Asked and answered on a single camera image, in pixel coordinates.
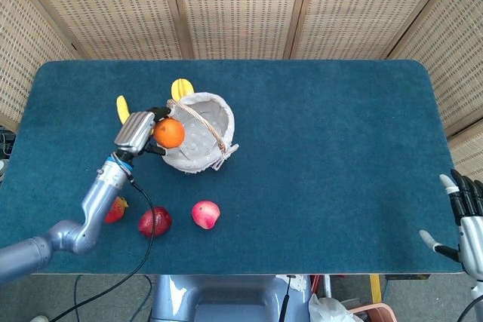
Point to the pink plastic bin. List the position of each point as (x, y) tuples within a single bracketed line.
[(373, 313)]

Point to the woven bamboo folding screen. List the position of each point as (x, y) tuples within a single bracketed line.
[(241, 9)]

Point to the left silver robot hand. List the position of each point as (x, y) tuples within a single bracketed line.
[(132, 130)]

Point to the yellow banana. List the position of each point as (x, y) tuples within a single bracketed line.
[(181, 89), (122, 109)]

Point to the silver-blue robot base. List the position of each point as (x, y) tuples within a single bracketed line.
[(226, 297)]

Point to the white plastic bag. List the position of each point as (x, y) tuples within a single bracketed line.
[(328, 308)]

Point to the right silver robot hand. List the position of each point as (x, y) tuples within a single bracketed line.
[(469, 224)]

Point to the dark red apple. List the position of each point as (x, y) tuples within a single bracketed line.
[(155, 221)]

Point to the orange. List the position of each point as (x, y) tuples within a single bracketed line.
[(169, 133)]

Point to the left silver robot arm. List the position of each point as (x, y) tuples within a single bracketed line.
[(87, 220)]

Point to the pink peach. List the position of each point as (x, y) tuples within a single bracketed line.
[(205, 214)]

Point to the yellow post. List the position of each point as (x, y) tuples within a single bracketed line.
[(375, 288)]

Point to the blue felt table mat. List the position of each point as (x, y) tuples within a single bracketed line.
[(283, 167)]

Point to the fabric-lined wicker basket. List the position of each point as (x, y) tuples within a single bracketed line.
[(203, 137)]

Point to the red strawberry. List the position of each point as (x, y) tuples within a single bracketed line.
[(115, 210)]

